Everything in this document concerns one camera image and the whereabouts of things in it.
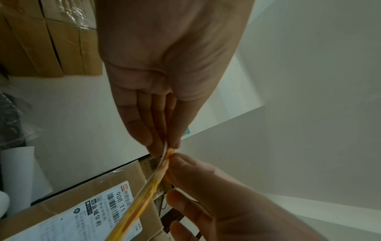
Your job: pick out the person's left hand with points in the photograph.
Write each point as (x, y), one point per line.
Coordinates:
(172, 47)

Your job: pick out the person's right hand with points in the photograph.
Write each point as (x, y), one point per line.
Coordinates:
(238, 211)

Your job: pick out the single red yellow sticker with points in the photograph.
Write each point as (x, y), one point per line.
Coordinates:
(143, 202)

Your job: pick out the stack of cardboard boxes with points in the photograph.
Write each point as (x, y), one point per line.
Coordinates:
(29, 42)

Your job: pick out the cardboard parcel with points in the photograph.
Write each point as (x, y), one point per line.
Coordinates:
(89, 211)

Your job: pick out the white sticker backing paper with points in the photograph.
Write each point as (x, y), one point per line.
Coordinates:
(18, 176)

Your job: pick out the teal wall poster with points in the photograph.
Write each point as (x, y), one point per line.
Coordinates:
(186, 131)

